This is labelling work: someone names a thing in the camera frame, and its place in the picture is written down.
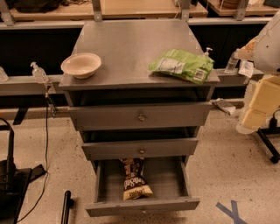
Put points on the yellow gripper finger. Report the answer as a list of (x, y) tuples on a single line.
[(262, 99)]

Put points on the brown chip bag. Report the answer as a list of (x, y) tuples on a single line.
[(134, 185)]

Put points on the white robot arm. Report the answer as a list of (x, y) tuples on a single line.
[(264, 49)]

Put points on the sanitizer pump bottle behind bag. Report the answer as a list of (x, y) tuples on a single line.
[(208, 50)]

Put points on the grey top drawer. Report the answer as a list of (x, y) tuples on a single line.
[(140, 116)]

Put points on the grey drawer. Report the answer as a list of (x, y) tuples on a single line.
[(140, 149), (140, 116), (166, 177)]

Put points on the green chip bag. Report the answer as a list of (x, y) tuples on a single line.
[(183, 65)]

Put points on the grey middle drawer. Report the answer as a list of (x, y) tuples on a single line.
[(140, 149)]

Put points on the grey bottom drawer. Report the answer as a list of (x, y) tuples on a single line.
[(166, 177)]

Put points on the grey drawer cabinet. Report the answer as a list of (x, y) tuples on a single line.
[(126, 49)]

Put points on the black tube bottom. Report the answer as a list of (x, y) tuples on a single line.
[(67, 205)]

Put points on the black stand base right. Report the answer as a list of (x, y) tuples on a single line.
[(271, 130)]

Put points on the white paper packet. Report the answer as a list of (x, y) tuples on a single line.
[(246, 68)]

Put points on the clear water bottle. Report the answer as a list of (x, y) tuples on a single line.
[(232, 62)]

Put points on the white paper bowl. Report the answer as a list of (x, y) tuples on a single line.
[(81, 65)]

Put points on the clear sanitizer bottle left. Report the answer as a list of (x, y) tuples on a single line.
[(39, 73)]

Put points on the clear bottle far left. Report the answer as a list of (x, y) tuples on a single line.
[(3, 75)]

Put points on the black equipment base left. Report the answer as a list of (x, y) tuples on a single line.
[(14, 181)]

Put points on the grey cloth on rail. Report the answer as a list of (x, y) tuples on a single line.
[(224, 105)]

